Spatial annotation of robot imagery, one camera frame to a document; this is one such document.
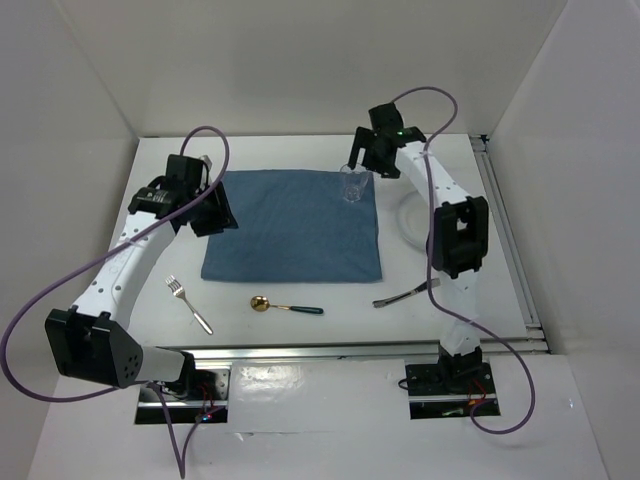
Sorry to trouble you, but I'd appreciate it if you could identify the clear plastic cup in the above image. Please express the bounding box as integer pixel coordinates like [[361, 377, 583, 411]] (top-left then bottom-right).
[[339, 164, 372, 203]]

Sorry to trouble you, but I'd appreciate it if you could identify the clear glass plate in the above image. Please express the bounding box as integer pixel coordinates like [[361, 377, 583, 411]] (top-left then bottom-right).
[[395, 191, 429, 253]]

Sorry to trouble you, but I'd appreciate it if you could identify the silver fork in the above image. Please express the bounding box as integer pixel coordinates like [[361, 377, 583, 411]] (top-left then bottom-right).
[[165, 276, 214, 336]]

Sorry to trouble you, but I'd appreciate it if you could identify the blue cloth napkin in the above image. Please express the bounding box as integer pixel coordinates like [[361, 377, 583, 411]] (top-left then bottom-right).
[[200, 170, 383, 284]]

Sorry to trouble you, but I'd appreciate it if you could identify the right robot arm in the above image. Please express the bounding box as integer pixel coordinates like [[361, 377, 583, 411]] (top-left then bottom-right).
[[348, 103, 489, 392]]

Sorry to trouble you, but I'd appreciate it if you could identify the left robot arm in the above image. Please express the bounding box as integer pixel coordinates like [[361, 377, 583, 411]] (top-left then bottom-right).
[[45, 183, 237, 399]]

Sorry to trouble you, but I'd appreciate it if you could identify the silver table knife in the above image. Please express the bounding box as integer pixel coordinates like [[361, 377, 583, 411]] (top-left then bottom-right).
[[372, 278, 441, 308]]

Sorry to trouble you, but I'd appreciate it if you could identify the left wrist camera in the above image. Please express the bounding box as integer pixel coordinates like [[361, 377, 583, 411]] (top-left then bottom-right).
[[165, 154, 212, 190]]

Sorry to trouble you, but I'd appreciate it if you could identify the gold spoon with dark handle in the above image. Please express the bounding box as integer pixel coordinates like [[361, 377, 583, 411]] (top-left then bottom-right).
[[250, 296, 324, 316]]

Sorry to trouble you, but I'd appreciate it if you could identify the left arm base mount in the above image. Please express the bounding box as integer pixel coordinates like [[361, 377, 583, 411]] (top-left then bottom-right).
[[134, 367, 231, 425]]

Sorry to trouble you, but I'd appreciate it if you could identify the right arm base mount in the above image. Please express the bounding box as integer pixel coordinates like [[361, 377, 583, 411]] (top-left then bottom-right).
[[397, 363, 500, 420]]

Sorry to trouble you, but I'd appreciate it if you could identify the aluminium rail frame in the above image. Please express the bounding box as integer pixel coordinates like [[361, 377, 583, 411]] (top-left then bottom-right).
[[469, 135, 551, 354]]

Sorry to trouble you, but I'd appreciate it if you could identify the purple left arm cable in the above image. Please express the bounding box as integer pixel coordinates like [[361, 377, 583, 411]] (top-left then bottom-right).
[[0, 125, 231, 479]]

